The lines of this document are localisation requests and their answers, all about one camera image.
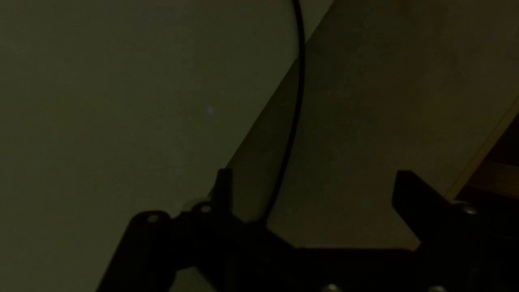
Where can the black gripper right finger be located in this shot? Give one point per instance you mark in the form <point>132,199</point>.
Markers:
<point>423,205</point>

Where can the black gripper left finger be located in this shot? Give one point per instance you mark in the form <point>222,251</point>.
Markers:
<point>222,189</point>

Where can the large white board mat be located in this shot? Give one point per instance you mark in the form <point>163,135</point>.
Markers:
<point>108,108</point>

